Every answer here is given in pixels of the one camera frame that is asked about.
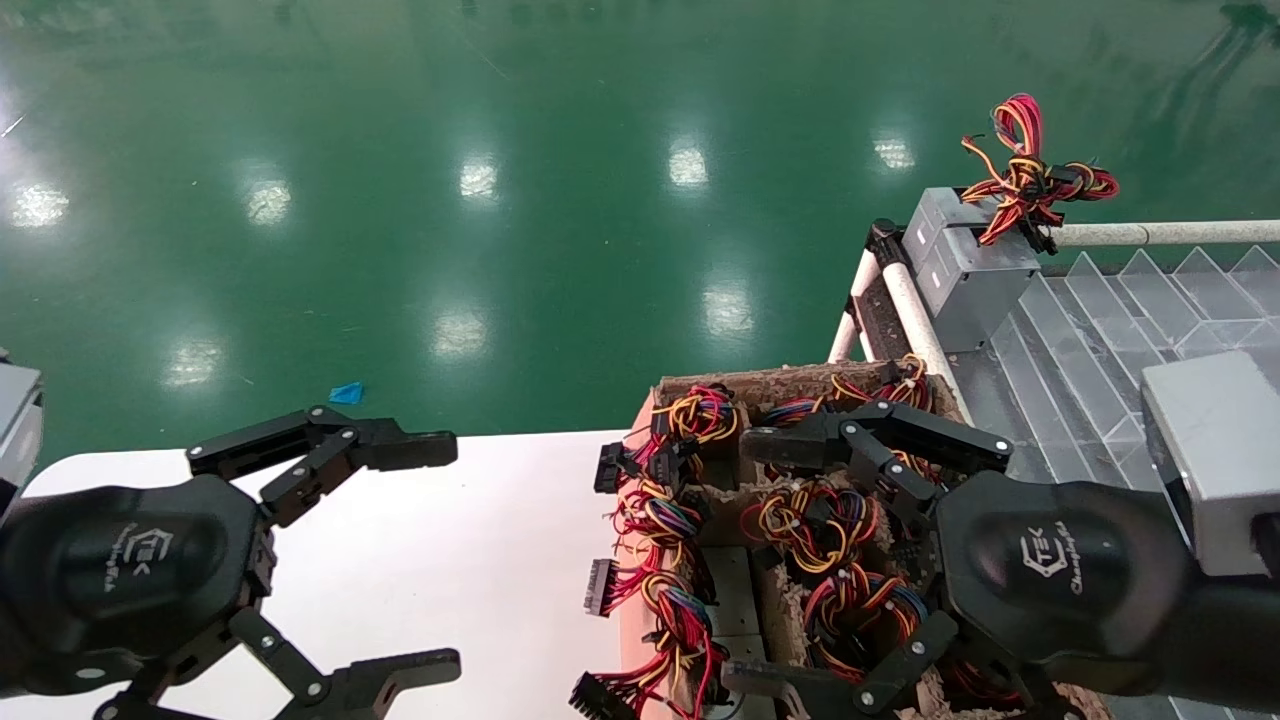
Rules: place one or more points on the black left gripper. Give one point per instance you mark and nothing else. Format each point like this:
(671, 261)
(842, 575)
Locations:
(120, 570)

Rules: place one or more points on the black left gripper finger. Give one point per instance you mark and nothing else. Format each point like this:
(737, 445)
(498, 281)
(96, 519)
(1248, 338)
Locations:
(400, 445)
(400, 675)

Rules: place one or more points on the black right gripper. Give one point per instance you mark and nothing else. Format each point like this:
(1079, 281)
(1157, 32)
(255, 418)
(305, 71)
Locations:
(1060, 575)

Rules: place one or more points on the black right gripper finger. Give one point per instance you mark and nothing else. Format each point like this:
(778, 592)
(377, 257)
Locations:
(780, 692)

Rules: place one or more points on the grey metal power supply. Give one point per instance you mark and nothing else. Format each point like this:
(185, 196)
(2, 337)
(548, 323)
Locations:
(950, 205)
(985, 300)
(738, 595)

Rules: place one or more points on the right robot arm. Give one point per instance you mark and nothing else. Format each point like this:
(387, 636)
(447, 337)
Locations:
(1240, 650)

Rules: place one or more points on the blue scrap of plastic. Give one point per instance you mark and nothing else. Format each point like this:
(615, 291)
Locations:
(346, 393)

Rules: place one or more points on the cardboard box with dividers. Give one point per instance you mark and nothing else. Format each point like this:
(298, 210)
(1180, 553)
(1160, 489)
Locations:
(785, 615)

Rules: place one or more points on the white rack leg pipe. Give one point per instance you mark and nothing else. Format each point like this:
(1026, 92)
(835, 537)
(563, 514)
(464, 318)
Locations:
(848, 320)

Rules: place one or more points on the black pipe joint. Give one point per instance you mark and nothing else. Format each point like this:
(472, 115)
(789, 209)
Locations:
(885, 242)

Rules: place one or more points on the clear plastic divider tray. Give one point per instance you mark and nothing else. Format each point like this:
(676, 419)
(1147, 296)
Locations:
(1100, 330)

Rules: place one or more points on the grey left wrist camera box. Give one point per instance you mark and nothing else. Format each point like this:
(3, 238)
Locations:
(15, 420)

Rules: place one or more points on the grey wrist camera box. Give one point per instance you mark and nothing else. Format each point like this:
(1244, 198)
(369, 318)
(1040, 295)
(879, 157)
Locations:
(15, 420)
(1215, 450)

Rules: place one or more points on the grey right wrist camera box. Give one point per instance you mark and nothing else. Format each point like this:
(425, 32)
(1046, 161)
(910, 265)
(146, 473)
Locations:
(1215, 450)

